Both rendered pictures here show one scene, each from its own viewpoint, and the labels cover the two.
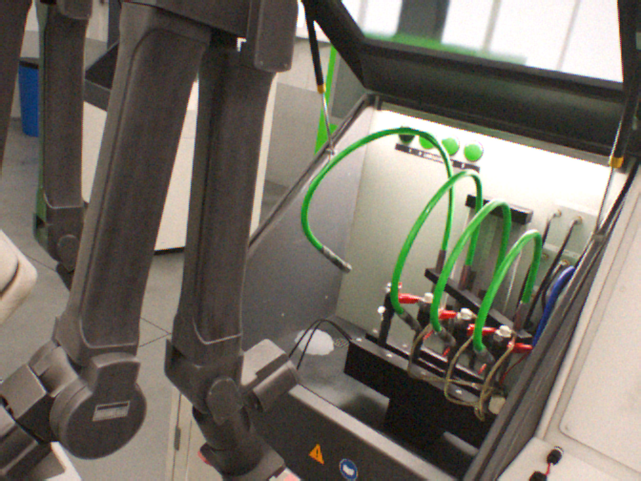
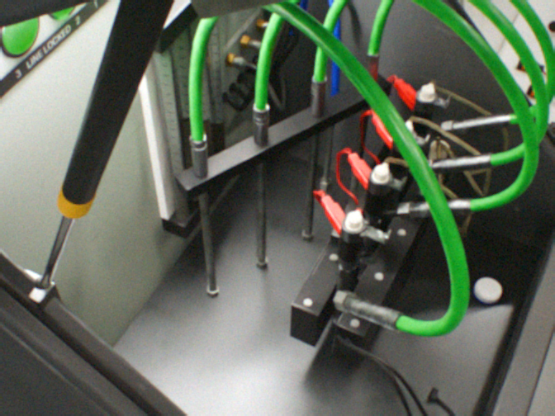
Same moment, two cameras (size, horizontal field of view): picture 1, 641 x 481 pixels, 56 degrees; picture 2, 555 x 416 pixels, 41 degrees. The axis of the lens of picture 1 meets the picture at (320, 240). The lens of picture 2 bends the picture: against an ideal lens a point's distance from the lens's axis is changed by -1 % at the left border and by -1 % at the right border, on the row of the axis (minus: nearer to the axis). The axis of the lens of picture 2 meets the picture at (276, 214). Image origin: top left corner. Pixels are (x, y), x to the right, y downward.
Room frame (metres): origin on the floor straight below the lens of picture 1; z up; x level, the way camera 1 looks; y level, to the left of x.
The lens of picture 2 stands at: (1.32, 0.34, 1.78)
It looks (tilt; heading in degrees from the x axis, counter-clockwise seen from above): 51 degrees down; 261
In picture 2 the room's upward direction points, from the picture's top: 1 degrees clockwise
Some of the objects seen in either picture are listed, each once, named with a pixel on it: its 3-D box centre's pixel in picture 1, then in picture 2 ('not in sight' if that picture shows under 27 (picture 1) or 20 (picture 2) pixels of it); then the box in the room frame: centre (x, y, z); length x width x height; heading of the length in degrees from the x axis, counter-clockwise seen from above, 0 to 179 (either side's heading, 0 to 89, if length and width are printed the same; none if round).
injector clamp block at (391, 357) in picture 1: (422, 399); (373, 256); (1.08, -0.26, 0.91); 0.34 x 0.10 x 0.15; 54
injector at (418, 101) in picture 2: (486, 384); (421, 153); (1.00, -0.35, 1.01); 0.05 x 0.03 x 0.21; 144
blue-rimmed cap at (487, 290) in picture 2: not in sight; (487, 290); (0.90, -0.22, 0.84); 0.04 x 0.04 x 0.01
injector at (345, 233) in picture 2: (382, 331); (353, 279); (1.14, -0.16, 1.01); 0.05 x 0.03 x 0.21; 144
